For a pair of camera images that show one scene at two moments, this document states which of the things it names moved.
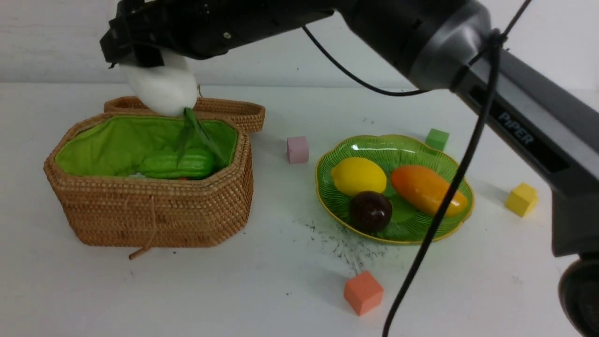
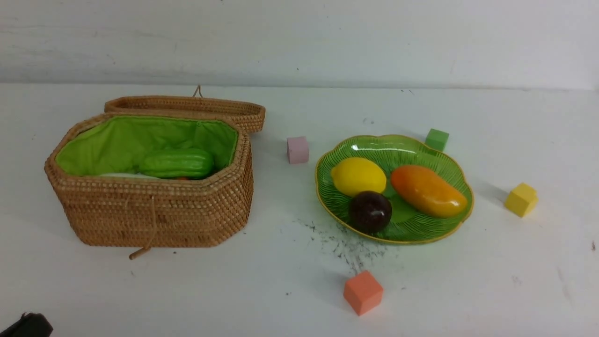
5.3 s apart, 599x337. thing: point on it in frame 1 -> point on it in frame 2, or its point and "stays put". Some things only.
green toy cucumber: (193, 164) stays put
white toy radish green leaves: (171, 91) -> (137, 175)
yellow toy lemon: (354, 175) stays put
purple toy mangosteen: (370, 211) stays put
